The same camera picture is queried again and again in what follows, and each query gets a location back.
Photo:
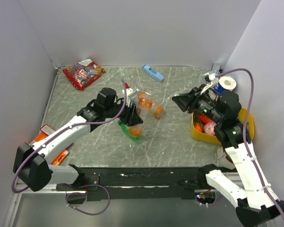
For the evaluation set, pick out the orange carrot toy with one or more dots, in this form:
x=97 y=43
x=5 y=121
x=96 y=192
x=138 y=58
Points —
x=200 y=121

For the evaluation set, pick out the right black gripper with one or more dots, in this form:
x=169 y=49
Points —
x=183 y=100

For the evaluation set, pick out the yellow plastic basket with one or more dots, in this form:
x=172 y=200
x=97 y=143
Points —
x=197 y=135

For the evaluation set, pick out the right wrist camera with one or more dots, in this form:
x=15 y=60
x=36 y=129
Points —
x=211 y=79

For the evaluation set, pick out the orange utility knife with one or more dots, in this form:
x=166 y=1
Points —
x=57 y=161

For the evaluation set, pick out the orange red battery pack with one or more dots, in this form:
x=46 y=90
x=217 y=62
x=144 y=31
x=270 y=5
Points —
x=45 y=131

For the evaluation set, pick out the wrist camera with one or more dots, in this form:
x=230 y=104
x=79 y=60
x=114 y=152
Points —
x=132 y=95
x=211 y=79

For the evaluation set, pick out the green plastic bottle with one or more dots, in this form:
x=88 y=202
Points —
x=125 y=130

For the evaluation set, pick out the pink onion toy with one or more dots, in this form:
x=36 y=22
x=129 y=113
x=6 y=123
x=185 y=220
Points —
x=209 y=128

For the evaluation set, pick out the toilet paper roll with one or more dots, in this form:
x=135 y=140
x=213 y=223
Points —
x=225 y=83

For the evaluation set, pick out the orange tea bottle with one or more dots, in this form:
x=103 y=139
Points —
x=157 y=110
x=144 y=104

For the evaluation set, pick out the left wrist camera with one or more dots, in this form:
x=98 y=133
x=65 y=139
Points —
x=132 y=95

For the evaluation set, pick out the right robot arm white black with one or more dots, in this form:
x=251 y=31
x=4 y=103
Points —
x=255 y=203

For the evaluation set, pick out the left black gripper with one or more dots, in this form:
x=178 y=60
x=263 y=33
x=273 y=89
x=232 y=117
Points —
x=131 y=117

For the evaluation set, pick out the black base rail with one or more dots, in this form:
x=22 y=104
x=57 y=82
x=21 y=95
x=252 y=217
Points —
x=139 y=183

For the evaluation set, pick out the red candy bag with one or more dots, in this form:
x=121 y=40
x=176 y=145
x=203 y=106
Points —
x=83 y=73

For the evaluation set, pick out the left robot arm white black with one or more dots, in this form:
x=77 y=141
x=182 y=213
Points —
x=33 y=163

